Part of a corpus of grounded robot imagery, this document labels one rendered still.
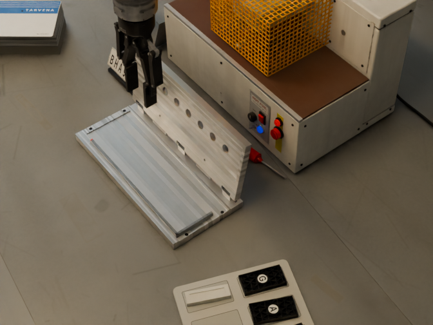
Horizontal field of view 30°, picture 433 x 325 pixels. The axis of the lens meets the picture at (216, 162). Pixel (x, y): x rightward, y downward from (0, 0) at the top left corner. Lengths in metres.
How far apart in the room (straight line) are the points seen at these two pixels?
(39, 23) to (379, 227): 1.10
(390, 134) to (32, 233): 0.94
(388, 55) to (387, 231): 0.42
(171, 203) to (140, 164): 0.15
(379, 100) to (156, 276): 0.72
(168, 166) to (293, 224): 0.35
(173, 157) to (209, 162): 0.13
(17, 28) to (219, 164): 0.76
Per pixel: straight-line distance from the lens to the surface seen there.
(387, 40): 1.96
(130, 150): 2.07
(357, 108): 2.05
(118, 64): 2.28
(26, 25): 2.37
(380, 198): 2.01
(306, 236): 1.92
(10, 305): 1.88
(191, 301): 1.79
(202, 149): 1.96
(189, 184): 1.98
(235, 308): 1.80
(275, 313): 1.78
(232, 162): 1.89
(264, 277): 1.82
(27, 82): 2.33
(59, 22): 2.41
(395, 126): 2.18
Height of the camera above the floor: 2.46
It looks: 49 degrees down
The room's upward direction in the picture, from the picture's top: 2 degrees counter-clockwise
